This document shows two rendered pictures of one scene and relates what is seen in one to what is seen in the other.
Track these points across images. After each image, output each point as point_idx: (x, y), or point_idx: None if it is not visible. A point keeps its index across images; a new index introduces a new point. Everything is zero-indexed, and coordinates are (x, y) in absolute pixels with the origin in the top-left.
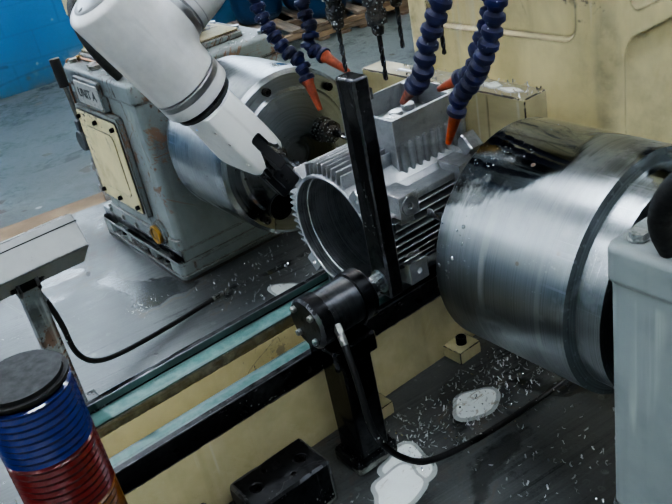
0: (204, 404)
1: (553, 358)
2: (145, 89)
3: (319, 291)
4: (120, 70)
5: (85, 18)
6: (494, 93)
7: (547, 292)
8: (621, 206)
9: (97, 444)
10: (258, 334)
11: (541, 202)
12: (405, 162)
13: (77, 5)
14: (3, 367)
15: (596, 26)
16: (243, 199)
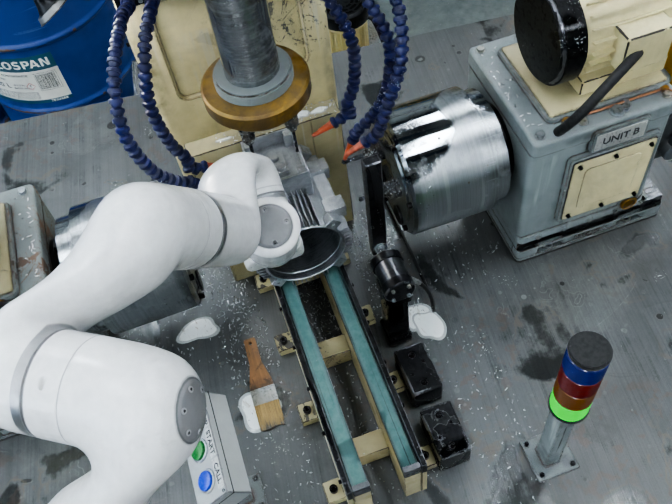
0: (371, 382)
1: (486, 207)
2: (287, 258)
3: (393, 273)
4: (282, 259)
5: (290, 243)
6: (316, 117)
7: (489, 183)
8: (490, 129)
9: None
10: (315, 339)
11: (462, 150)
12: (313, 187)
13: (262, 243)
14: (579, 356)
15: (323, 49)
16: (197, 294)
